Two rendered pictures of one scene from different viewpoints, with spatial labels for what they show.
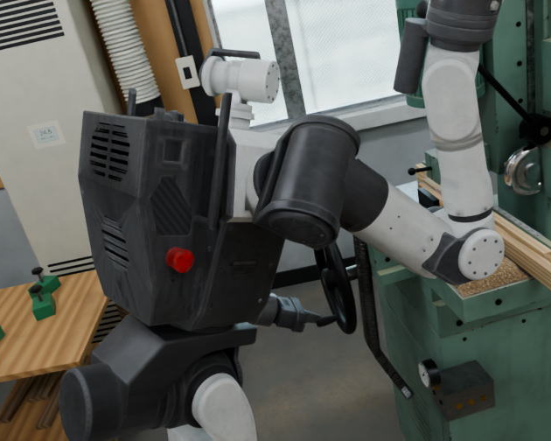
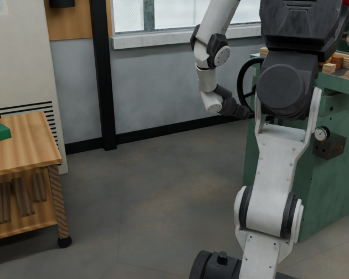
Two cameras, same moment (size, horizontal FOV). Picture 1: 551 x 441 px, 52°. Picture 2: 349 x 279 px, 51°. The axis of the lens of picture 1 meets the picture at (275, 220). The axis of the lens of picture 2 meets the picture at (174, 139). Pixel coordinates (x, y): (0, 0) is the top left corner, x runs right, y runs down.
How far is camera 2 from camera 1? 1.01 m
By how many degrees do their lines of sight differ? 26
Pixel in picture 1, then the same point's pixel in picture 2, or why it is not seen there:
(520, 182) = not seen: outside the picture
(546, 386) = (347, 150)
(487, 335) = (337, 118)
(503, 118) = not seen: hidden behind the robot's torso
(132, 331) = (284, 55)
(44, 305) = (4, 129)
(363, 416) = (216, 200)
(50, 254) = not seen: outside the picture
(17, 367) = (8, 165)
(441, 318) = (326, 105)
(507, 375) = not seen: hidden behind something
